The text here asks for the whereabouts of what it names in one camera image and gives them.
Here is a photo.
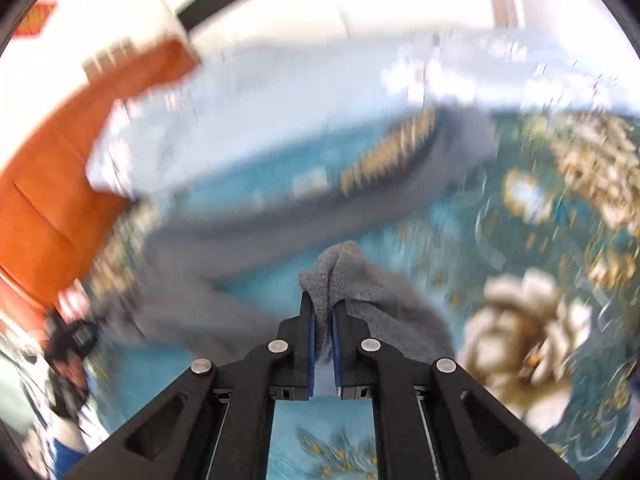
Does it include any grey hooded sweatshirt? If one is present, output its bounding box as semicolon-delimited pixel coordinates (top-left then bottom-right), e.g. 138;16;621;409
92;107;497;364

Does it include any left forearm blue sleeve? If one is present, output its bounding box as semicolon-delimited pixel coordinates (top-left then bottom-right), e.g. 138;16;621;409
8;389;112;480

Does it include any left hand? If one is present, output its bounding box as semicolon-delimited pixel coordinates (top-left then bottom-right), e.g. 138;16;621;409
53;352;89;391

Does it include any orange wooden headboard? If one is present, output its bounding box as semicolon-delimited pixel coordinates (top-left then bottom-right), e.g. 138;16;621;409
1;39;196;330

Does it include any teal floral bed blanket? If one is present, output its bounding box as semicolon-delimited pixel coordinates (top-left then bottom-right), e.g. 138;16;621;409
88;113;639;479

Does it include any light blue floral duvet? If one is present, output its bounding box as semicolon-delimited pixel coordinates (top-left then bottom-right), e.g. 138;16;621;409
86;28;639;198

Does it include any red fu wall decoration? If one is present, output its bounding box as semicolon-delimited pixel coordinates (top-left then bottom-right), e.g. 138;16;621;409
12;0;58;39

